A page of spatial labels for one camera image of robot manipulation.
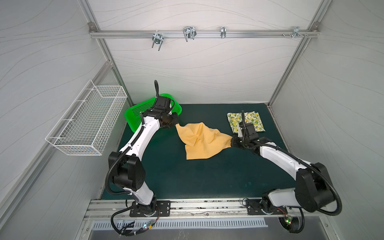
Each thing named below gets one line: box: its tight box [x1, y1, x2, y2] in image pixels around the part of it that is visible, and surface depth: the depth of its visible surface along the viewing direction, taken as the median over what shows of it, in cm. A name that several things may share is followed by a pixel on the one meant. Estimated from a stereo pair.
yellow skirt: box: [175, 122, 233, 160], surface depth 95 cm
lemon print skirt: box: [227, 111, 266, 134], surface depth 113 cm
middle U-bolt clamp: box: [183, 26, 197, 42], surface depth 78 cm
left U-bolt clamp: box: [151, 30, 164, 51], surface depth 80 cm
